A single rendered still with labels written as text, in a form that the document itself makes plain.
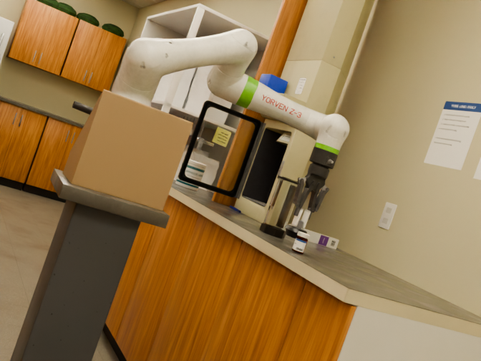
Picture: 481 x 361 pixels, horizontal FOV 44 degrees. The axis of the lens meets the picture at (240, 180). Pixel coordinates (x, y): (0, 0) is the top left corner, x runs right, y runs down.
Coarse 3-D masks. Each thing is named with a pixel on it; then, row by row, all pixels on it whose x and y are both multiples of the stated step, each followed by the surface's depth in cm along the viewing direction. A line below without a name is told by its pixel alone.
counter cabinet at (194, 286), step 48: (144, 240) 307; (192, 240) 257; (240, 240) 221; (144, 288) 288; (192, 288) 243; (240, 288) 210; (288, 288) 186; (144, 336) 271; (192, 336) 231; (240, 336) 201; (288, 336) 178; (336, 336) 160; (384, 336) 166; (432, 336) 174
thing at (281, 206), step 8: (280, 184) 226; (288, 184) 225; (296, 184) 224; (280, 192) 225; (288, 192) 225; (272, 200) 228; (280, 200) 225; (288, 200) 225; (272, 208) 226; (280, 208) 225; (288, 208) 226; (272, 216) 225; (280, 216) 225; (288, 216) 227; (272, 224) 225; (280, 224) 225
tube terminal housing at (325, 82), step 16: (288, 64) 286; (304, 64) 273; (320, 64) 262; (288, 80) 282; (320, 80) 263; (336, 80) 267; (304, 96) 265; (320, 96) 265; (336, 96) 278; (272, 128) 285; (288, 128) 269; (288, 144) 265; (304, 144) 265; (288, 160) 263; (304, 160) 267; (288, 176) 265; (304, 176) 272; (272, 192) 264; (240, 208) 285; (256, 208) 272; (288, 224) 276
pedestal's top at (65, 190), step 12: (60, 180) 168; (60, 192) 162; (72, 192) 163; (84, 192) 164; (96, 192) 169; (84, 204) 165; (96, 204) 166; (108, 204) 167; (120, 204) 169; (132, 204) 171; (132, 216) 170; (144, 216) 172; (156, 216) 173; (168, 216) 174
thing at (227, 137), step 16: (208, 112) 280; (224, 112) 282; (208, 128) 281; (224, 128) 283; (240, 128) 286; (208, 144) 282; (224, 144) 284; (240, 144) 287; (192, 160) 281; (208, 160) 283; (224, 160) 286; (240, 160) 288; (192, 176) 282; (208, 176) 284; (224, 176) 287
